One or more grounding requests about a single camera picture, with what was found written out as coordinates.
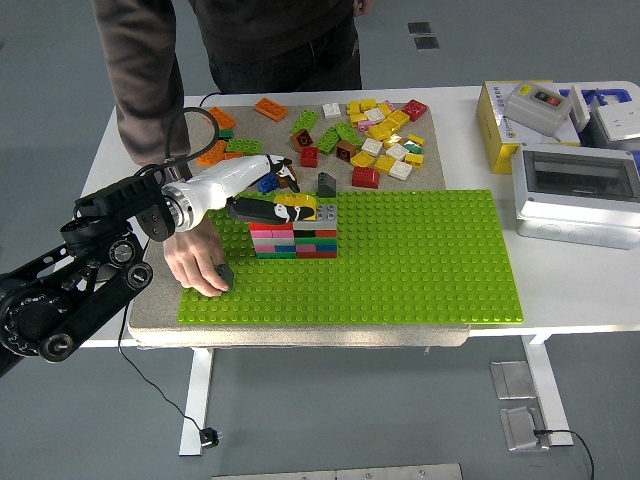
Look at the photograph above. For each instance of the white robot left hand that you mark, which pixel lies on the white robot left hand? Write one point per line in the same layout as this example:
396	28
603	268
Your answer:
225	177

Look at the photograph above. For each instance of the person's left hand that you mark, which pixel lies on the person's left hand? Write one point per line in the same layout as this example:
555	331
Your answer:
362	6

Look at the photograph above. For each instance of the person's right hand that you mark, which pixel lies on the person's right hand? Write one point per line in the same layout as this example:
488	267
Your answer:
195	260

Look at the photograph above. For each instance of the light grey slope brick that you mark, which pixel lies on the light grey slope brick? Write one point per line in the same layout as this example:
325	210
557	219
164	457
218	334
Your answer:
226	277

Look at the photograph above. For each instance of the yellow curved toy brick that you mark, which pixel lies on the yellow curved toy brick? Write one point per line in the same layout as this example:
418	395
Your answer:
295	199

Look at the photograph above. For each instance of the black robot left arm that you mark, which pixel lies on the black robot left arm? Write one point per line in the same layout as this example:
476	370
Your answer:
115	197

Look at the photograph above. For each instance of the person's right forearm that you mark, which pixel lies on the person's right forearm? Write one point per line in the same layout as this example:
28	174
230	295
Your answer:
140	75

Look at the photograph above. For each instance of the orange long toy brick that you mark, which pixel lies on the orange long toy brick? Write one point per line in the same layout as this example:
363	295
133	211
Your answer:
224	117
271	109
212	156
232	155

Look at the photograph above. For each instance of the lime long toy brick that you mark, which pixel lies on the lime long toy brick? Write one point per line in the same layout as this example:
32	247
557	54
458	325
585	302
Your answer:
348	134
305	120
327	140
243	146

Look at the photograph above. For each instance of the blue square toy brick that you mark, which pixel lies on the blue square toy brick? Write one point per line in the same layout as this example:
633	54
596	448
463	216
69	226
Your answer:
267	184

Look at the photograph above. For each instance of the small dark green brick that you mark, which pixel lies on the small dark green brick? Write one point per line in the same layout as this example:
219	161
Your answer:
226	134
412	147

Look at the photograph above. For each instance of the brown square toy brick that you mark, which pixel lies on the brown square toy brick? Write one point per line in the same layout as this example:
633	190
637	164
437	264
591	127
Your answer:
285	182

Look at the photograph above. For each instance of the red stacked toy brick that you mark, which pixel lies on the red stacked toy brick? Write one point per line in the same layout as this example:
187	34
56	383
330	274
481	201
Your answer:
265	226

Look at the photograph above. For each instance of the brown brick with hole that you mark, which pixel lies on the brown brick with hole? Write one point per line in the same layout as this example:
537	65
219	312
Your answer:
302	140
346	151

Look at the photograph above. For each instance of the red square toy brick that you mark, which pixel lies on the red square toy brick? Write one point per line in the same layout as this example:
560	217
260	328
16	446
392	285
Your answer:
415	110
309	156

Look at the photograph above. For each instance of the small yellow toy brick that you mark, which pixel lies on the small yellow toy brick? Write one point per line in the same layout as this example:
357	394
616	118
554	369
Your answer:
368	104
385	109
354	107
415	139
392	140
414	159

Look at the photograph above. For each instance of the small pink toy brick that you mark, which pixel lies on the small pink toy brick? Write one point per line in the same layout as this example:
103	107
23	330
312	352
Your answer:
366	123
390	104

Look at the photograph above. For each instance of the dark grey slope brick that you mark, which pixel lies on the dark grey slope brick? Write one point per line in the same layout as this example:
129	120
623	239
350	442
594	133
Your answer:
327	184

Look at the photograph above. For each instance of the grey stacked toy brick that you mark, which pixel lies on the grey stacked toy brick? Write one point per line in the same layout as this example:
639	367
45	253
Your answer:
327	212

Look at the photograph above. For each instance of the white square toy brick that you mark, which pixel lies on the white square toy brick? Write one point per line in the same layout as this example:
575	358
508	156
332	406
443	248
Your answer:
401	170
373	115
397	151
331	110
371	146

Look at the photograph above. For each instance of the yellow square toy brick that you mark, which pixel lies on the yellow square toy brick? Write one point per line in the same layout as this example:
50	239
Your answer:
385	163
380	131
362	159
398	120

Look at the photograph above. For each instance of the red curved toy brick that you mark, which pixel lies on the red curved toy brick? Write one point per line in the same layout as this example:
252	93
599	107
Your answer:
366	176

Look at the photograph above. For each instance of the green studded baseplate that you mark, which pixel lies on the green studded baseplate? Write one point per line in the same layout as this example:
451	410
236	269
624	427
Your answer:
400	260

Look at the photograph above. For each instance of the black floor socket cover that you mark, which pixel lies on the black floor socket cover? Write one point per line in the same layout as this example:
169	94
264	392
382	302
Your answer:
426	43
419	27

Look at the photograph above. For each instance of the grey-brown table mat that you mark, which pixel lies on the grey-brown table mat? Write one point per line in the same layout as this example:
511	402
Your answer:
300	334

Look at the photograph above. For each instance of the white table leg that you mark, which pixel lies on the white table leg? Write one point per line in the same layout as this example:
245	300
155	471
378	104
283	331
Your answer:
542	380
197	395

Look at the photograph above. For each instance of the yellow cardboard box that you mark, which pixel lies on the yellow cardboard box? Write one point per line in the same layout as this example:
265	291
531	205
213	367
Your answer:
492	130

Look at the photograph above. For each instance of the white plastic box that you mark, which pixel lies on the white plastic box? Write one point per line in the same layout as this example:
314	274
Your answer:
580	102

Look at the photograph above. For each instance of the blue plastic bin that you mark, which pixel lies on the blue plastic bin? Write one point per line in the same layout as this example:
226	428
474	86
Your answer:
617	94

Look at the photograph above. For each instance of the metal floor plate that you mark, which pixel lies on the metal floor plate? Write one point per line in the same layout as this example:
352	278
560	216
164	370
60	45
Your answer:
520	430
510	380

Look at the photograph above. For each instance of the multicolour brick wall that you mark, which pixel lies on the multicolour brick wall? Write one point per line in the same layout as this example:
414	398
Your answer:
315	245

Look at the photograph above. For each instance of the grey push-button switch box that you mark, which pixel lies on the grey push-button switch box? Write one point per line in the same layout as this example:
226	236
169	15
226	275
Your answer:
530	107

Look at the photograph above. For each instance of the white wall socket panel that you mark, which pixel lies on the white wall socket panel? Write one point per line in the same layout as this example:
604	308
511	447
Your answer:
620	122

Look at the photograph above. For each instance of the grey enclosure with clear lid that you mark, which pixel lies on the grey enclosure with clear lid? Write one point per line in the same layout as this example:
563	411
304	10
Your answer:
575	220

